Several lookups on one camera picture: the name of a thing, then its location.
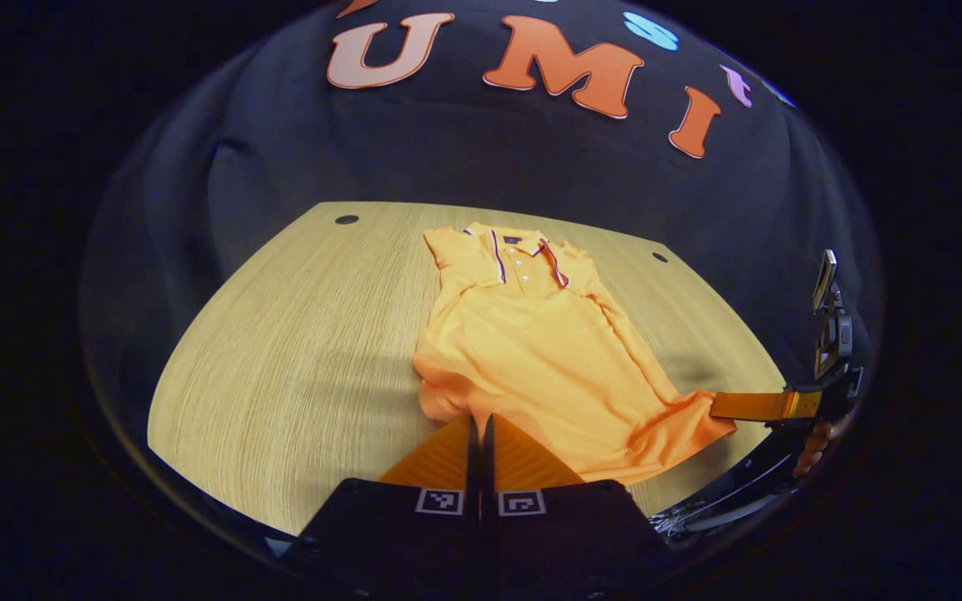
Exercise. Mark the orange collared T-shirt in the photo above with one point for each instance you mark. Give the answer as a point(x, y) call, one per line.
point(539, 359)

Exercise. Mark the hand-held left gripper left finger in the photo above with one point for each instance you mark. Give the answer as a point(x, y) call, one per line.
point(402, 526)

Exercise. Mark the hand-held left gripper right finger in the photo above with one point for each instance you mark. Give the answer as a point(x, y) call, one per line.
point(573, 526)

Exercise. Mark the black backdrop cloth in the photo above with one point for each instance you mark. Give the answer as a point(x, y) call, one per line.
point(448, 159)

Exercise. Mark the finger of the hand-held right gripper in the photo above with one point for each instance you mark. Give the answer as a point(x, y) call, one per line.
point(761, 406)

